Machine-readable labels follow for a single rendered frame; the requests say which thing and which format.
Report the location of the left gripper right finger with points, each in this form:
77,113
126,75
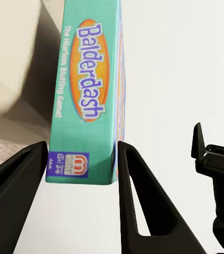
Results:
170,233

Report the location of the bed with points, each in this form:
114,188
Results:
30,35

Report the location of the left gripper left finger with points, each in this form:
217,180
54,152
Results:
20,177

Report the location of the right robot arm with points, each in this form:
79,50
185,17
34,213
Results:
210,162

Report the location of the board game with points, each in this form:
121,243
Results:
88,116

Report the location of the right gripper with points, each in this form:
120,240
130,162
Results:
208,164

